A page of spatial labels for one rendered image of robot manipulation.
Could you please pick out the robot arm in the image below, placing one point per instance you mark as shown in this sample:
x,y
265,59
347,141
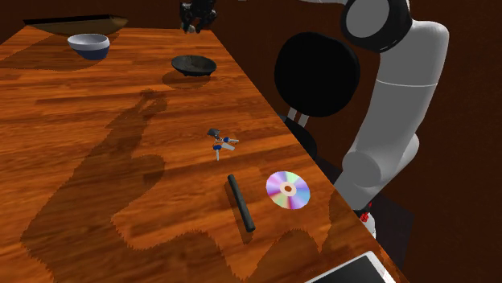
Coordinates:
x,y
400,102

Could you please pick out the bunch of keys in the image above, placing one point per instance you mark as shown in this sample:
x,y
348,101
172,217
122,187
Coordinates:
x,y
222,142

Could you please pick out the iridescent compact disc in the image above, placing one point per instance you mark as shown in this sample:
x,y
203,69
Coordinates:
x,y
288,190

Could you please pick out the black stick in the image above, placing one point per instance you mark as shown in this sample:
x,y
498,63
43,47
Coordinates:
x,y
241,203

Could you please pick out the black bowl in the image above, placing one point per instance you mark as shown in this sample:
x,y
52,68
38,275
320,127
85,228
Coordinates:
x,y
193,65

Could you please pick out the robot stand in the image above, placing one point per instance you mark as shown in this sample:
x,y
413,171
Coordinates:
x,y
392,229

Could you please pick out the wooden table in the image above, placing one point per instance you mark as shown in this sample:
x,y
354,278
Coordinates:
x,y
78,137

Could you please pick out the white and blue bowl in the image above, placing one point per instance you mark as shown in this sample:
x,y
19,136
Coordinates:
x,y
89,46

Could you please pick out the brown wooden tray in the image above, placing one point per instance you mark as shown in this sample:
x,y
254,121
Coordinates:
x,y
74,25

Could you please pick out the black tablet with white frame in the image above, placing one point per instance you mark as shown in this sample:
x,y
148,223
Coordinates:
x,y
353,272

